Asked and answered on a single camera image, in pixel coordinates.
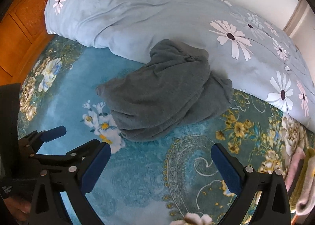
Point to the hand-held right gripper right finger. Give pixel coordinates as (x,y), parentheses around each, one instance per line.
(226,171)

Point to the teal floral bed sheet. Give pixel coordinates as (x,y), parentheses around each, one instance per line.
(147,178)

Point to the light blue floral duvet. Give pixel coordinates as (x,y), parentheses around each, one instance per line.
(147,13)

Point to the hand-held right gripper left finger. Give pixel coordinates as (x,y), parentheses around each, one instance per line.
(95,167)

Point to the pink folded cloth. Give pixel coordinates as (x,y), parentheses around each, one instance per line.
(294,166)

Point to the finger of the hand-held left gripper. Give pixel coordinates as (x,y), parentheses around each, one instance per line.
(55,133)

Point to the person's left hand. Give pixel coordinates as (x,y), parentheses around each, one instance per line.
(14,207)

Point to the yellow folded cloth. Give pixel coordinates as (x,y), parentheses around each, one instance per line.
(307,162)

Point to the wooden headboard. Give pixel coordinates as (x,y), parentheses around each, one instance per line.
(24,18)

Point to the beige door frame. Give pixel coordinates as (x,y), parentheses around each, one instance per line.
(299,15)

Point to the grey towel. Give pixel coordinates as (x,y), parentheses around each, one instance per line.
(160,92)

